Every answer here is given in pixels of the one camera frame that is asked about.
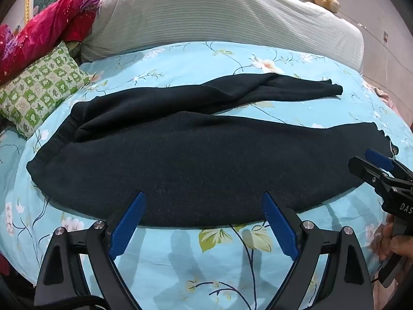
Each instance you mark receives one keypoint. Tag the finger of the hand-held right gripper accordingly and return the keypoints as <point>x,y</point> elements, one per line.
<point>363,168</point>
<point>380,160</point>

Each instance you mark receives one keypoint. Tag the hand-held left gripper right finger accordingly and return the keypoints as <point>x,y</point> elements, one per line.
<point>280,229</point>

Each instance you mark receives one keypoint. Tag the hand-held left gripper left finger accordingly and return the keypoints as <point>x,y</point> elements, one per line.
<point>129,226</point>

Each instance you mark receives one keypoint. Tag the black pants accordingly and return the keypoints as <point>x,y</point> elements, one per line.
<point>193,161</point>

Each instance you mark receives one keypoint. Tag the person's right hand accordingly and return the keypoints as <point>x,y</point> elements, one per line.
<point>403,245</point>

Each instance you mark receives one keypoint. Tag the pink cloth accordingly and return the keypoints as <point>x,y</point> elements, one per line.
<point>384,95</point>

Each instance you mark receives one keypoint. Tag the green checkered pillow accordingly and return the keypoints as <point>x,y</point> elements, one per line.
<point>42,87</point>

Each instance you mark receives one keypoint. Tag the beige plush toy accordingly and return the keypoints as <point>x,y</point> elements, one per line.
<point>327,1</point>

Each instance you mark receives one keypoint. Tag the blue floral bedsheet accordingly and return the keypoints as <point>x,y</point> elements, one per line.
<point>193,64</point>

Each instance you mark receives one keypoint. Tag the red quilt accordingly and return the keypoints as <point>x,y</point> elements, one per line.
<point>48,29</point>

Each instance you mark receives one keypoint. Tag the grey striped duvet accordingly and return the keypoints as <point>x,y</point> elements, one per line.
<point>209,16</point>

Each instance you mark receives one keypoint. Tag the wall socket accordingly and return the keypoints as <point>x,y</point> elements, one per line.
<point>386,36</point>

